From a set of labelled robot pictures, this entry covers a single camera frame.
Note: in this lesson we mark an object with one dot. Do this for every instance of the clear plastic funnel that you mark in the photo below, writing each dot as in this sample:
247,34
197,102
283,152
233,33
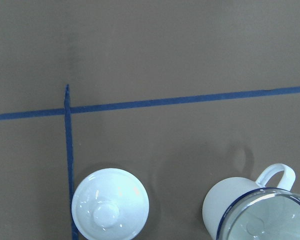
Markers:
262,214

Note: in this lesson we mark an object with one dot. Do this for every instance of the white enamel mug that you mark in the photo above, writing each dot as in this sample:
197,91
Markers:
222,194

